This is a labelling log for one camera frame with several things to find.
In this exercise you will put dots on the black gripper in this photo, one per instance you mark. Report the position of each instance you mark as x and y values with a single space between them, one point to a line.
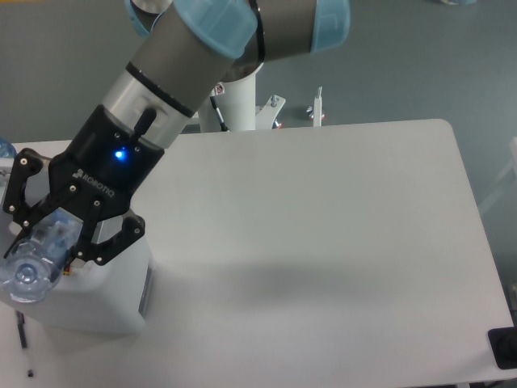
94 179

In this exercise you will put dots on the clear blue plastic bottle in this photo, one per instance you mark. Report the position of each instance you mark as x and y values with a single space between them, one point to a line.
36 262

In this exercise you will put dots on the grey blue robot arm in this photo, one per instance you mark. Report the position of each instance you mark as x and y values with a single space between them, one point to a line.
190 47

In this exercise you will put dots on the white plastic trash can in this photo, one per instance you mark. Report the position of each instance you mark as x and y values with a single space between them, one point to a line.
107 301

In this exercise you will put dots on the blue bottle behind bin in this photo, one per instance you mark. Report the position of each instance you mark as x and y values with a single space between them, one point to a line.
7 150

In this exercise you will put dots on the black pen on table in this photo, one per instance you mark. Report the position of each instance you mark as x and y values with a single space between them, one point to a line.
23 342

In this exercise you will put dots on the black device at table edge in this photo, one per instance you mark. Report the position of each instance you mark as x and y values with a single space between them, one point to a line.
503 344

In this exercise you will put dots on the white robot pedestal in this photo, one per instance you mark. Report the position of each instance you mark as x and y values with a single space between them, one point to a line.
233 104

